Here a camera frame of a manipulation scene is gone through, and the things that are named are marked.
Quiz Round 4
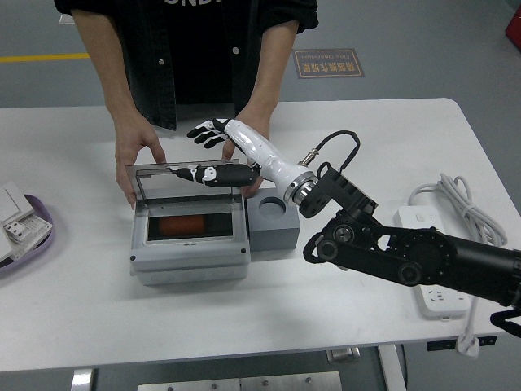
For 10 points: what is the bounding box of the grey box with clear lid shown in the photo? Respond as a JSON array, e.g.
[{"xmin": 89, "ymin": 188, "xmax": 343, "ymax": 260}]
[{"xmin": 125, "ymin": 160, "xmax": 250, "ymax": 287}]

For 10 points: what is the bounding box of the yellow floor tape line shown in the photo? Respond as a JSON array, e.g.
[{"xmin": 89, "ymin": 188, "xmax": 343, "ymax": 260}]
[{"xmin": 0, "ymin": 52, "xmax": 90, "ymax": 64}]

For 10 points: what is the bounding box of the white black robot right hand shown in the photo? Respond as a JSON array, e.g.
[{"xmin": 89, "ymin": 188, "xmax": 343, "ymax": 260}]
[{"xmin": 173, "ymin": 116, "xmax": 309, "ymax": 197}]

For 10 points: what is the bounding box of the white power cord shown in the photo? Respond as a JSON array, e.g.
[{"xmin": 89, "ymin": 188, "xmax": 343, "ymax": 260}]
[{"xmin": 408, "ymin": 173, "xmax": 509, "ymax": 359}]

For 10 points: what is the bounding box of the brown floor sign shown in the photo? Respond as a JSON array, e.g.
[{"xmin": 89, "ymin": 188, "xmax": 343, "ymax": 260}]
[{"xmin": 292, "ymin": 48, "xmax": 366, "ymax": 80}]

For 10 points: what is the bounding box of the grey cube with round hole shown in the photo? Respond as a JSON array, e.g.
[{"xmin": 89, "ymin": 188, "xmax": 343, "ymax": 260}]
[{"xmin": 245, "ymin": 187, "xmax": 301, "ymax": 252}]

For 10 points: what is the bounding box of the person's left hand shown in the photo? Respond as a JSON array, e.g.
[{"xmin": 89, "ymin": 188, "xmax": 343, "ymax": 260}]
[{"xmin": 221, "ymin": 108, "xmax": 274, "ymax": 199}]

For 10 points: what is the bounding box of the white plastic frame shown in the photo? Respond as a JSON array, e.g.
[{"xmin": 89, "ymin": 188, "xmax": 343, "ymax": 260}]
[{"xmin": 0, "ymin": 197, "xmax": 55, "ymax": 262}]

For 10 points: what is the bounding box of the white socket module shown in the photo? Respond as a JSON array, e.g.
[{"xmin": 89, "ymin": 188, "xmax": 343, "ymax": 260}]
[{"xmin": 2, "ymin": 219, "xmax": 26, "ymax": 245}]

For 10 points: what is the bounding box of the orange cylinder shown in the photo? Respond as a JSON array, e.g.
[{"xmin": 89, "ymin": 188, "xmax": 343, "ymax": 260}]
[{"xmin": 156, "ymin": 217, "xmax": 207, "ymax": 234}]

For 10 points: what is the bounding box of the black table control panel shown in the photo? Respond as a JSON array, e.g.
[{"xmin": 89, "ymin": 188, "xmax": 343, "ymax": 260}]
[{"xmin": 426, "ymin": 336, "xmax": 498, "ymax": 352}]

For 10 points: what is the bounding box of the person's right hand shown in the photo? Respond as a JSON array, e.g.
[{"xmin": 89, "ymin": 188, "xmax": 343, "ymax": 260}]
[{"xmin": 114, "ymin": 117, "xmax": 167, "ymax": 209}]

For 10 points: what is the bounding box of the purple tray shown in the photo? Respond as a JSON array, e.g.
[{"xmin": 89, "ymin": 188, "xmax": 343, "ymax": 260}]
[{"xmin": 0, "ymin": 194, "xmax": 57, "ymax": 278}]

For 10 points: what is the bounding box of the grey table leg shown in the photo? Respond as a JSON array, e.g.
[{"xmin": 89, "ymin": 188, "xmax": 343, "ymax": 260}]
[
  {"xmin": 71, "ymin": 368, "xmax": 94, "ymax": 391},
  {"xmin": 378, "ymin": 345, "xmax": 408, "ymax": 391}
]

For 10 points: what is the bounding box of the person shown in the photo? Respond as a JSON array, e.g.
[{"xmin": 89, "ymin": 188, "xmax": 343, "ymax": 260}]
[{"xmin": 54, "ymin": 0, "xmax": 319, "ymax": 131}]

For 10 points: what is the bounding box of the metal base plate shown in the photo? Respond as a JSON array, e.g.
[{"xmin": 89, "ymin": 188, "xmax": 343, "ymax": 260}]
[{"xmin": 137, "ymin": 371, "xmax": 343, "ymax": 391}]

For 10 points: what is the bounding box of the white blank switch panel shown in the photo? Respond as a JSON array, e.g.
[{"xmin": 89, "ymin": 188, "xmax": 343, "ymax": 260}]
[{"xmin": 0, "ymin": 182, "xmax": 24, "ymax": 223}]

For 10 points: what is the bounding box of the red object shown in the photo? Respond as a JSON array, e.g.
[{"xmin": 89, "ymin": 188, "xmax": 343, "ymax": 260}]
[{"xmin": 503, "ymin": 6, "xmax": 521, "ymax": 44}]

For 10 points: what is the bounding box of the metal table bracket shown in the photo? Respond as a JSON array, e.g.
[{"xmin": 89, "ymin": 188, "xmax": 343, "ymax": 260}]
[{"xmin": 327, "ymin": 348, "xmax": 361, "ymax": 363}]

